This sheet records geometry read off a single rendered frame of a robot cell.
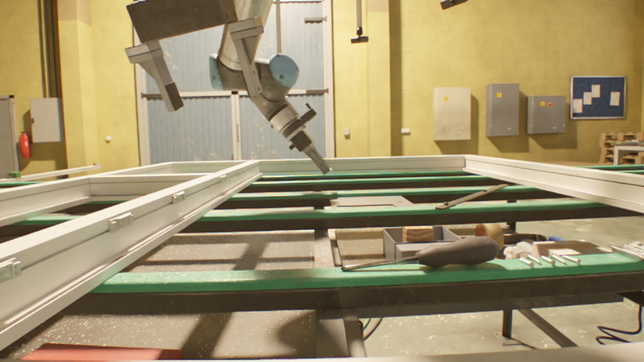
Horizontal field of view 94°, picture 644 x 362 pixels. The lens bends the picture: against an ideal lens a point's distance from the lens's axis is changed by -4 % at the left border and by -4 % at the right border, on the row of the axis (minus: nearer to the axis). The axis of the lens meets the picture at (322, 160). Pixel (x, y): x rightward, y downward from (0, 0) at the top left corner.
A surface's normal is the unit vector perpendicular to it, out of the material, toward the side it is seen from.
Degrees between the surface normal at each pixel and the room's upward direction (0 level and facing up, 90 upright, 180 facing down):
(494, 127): 90
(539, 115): 90
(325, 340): 0
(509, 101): 90
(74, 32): 90
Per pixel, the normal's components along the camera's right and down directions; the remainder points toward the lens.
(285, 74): 0.51, -0.32
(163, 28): -0.11, 0.47
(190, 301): 0.03, 0.07
